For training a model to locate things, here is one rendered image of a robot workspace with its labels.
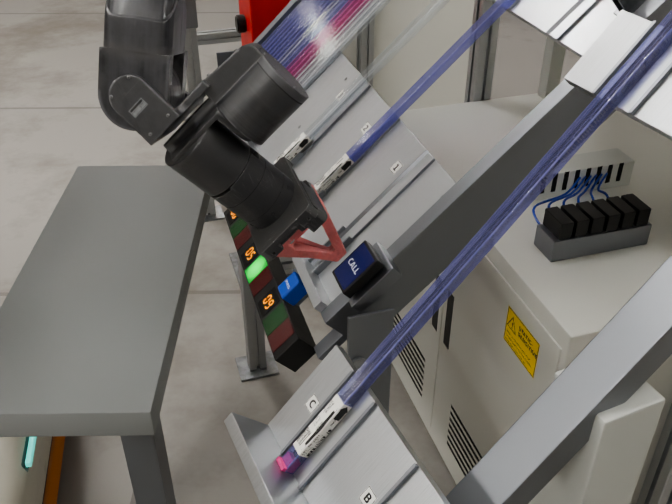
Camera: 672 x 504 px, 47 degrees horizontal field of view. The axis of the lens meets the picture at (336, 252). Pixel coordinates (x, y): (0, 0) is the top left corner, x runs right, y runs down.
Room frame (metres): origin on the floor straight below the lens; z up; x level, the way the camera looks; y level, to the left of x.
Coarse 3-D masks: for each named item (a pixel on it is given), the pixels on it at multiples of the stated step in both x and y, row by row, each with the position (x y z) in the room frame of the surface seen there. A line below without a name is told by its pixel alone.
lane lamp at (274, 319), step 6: (282, 306) 0.72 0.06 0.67; (276, 312) 0.72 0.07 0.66; (282, 312) 0.72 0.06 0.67; (270, 318) 0.72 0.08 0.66; (276, 318) 0.71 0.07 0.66; (282, 318) 0.71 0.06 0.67; (264, 324) 0.72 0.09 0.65; (270, 324) 0.71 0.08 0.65; (276, 324) 0.70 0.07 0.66; (270, 330) 0.70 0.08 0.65
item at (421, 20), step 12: (444, 0) 1.01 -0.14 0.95; (432, 12) 1.00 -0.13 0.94; (420, 24) 1.00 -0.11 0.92; (408, 36) 0.99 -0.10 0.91; (396, 48) 0.99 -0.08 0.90; (384, 60) 0.98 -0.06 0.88; (372, 72) 0.98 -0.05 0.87; (360, 84) 0.97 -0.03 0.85; (348, 96) 0.97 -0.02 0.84; (336, 108) 0.97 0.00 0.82; (324, 120) 0.96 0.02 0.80; (312, 132) 0.96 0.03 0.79
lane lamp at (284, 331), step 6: (288, 318) 0.70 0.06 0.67; (282, 324) 0.70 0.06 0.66; (288, 324) 0.69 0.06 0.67; (276, 330) 0.70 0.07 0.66; (282, 330) 0.69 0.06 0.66; (288, 330) 0.68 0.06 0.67; (270, 336) 0.69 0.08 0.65; (276, 336) 0.69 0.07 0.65; (282, 336) 0.68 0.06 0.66; (288, 336) 0.67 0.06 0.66; (270, 342) 0.68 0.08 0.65; (276, 342) 0.68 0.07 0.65; (282, 342) 0.67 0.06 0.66; (276, 348) 0.67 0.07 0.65
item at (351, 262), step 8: (360, 248) 0.65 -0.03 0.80; (352, 256) 0.65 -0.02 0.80; (360, 256) 0.64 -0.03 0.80; (368, 256) 0.63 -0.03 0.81; (344, 264) 0.65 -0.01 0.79; (352, 264) 0.64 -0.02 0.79; (360, 264) 0.63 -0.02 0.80; (368, 264) 0.62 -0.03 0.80; (336, 272) 0.64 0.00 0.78; (344, 272) 0.64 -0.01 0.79; (352, 272) 0.63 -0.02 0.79; (360, 272) 0.62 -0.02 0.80; (344, 280) 0.63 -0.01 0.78; (352, 280) 0.62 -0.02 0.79; (344, 288) 0.62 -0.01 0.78
